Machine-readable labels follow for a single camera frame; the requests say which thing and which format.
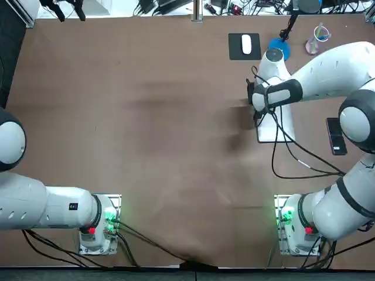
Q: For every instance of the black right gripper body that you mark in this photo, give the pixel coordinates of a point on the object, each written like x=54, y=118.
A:
x=250, y=93

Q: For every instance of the grey laptop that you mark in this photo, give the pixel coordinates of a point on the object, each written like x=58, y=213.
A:
x=266, y=133

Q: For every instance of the blue desk lamp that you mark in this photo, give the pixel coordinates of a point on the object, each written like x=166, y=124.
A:
x=278, y=44

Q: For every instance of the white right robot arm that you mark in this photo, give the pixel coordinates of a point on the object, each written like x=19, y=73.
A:
x=322, y=70

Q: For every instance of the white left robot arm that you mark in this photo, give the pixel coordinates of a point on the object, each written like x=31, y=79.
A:
x=29, y=202

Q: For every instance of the black mouse pad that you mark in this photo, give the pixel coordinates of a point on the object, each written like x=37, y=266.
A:
x=234, y=52

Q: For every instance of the white computer mouse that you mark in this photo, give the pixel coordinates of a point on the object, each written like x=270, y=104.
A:
x=246, y=44

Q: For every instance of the pink translucent pen cup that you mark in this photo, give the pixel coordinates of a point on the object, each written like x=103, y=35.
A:
x=311, y=47

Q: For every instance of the green pen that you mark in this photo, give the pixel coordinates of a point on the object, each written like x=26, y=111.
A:
x=317, y=32

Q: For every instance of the blue pen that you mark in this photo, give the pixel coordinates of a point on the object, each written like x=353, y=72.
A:
x=324, y=37

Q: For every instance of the black phone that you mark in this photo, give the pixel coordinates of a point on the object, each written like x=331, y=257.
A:
x=335, y=143

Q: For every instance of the aluminium frame post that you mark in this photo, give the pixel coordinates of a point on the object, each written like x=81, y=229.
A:
x=197, y=11
x=369, y=17

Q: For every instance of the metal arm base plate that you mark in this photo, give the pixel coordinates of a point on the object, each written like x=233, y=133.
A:
x=278, y=205
x=115, y=202

